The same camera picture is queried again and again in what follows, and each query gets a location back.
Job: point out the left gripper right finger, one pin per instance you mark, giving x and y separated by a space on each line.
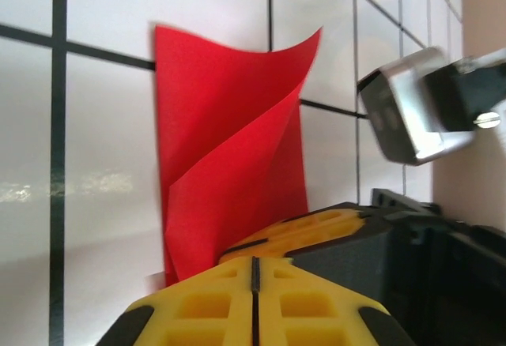
316 310

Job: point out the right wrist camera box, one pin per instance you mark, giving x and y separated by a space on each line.
403 97

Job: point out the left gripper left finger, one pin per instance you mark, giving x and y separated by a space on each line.
197 310

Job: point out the red square paper sheet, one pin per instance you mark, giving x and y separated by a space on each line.
221 125

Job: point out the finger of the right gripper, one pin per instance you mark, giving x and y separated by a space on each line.
316 225
340 263

